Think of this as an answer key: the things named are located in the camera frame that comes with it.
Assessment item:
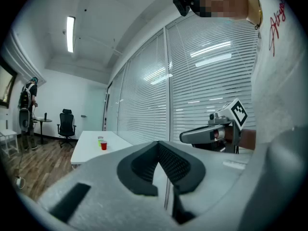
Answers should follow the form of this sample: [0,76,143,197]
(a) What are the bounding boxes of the black white door strip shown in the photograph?
[103,94,108,131]

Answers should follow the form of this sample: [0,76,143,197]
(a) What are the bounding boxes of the white venetian blinds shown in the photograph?
[117,11,260,154]

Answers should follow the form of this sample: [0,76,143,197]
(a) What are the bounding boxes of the dark framed window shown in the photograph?
[0,56,18,109]

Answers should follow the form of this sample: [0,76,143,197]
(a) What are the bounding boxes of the black high-back office chair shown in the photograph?
[57,108,77,149]

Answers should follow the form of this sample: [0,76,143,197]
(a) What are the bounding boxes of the long ceiling light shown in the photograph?
[66,15,76,53]

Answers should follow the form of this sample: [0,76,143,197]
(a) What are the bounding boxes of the white stool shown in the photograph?
[0,128,20,158]

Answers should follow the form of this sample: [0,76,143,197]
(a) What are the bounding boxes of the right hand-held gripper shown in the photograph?
[179,98,248,154]

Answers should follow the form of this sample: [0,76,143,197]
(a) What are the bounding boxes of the person's grey sweatshirt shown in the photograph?
[250,0,308,144]

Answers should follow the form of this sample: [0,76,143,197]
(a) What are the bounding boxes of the person's head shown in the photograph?
[186,0,264,24]

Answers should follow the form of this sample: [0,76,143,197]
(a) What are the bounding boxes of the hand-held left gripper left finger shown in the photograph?
[38,140,167,227]

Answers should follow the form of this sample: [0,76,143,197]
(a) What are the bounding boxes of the round black side table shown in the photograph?
[33,118,53,145]

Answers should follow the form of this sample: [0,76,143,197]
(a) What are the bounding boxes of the white power strip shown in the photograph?
[15,176,26,190]

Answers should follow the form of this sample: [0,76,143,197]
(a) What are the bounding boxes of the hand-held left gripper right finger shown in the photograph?
[158,140,252,225]

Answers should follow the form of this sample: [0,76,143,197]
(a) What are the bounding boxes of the person's right hand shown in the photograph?
[214,126,234,144]

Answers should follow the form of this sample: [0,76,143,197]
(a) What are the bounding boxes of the person's right forearm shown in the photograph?
[240,128,257,151]

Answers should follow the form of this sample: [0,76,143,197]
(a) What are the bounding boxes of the thin black cable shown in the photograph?
[16,138,25,178]

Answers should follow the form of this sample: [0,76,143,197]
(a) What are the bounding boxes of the black head camera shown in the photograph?
[172,0,191,17]

